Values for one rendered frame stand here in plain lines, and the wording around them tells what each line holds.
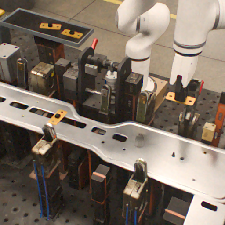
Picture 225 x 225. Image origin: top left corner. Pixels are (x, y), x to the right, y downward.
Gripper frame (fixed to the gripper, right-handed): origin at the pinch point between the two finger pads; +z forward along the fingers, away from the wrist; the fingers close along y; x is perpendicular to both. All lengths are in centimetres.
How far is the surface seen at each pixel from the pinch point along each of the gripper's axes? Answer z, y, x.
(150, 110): 25.0, -16.6, -14.9
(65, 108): 27, -6, -47
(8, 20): 11, -30, -86
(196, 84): 6.9, -15.2, 0.9
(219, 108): 14.3, -15.0, 9.5
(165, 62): 127, -199, -66
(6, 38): 23, -34, -92
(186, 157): 27.4, -1.4, 3.9
